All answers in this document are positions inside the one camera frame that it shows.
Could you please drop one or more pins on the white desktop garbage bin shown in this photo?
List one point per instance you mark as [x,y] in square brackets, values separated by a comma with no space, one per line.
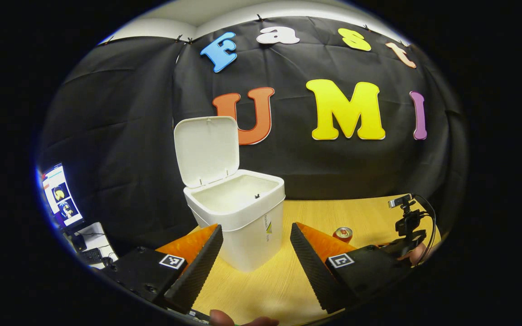
[247,235]

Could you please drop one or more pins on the computer monitor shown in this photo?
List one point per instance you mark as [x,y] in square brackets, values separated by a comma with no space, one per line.
[61,194]

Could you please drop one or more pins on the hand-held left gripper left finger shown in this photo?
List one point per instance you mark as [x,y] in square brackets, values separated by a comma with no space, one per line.
[202,267]

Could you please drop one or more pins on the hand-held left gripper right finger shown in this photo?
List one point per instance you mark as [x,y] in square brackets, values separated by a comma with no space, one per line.
[311,267]

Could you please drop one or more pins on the black keyboard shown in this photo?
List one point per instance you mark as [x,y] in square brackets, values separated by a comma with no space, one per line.
[91,256]

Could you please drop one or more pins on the black monitor stand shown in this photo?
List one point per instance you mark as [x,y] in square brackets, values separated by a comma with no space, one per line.
[79,242]

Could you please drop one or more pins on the black computer mouse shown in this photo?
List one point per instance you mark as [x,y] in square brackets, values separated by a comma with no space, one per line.
[108,261]

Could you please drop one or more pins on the black backdrop cloth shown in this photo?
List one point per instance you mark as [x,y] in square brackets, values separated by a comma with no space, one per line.
[129,113]

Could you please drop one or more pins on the white side table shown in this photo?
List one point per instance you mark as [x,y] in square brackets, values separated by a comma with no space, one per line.
[100,231]

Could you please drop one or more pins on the red pop can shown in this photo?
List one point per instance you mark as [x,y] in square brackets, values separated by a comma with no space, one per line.
[342,234]

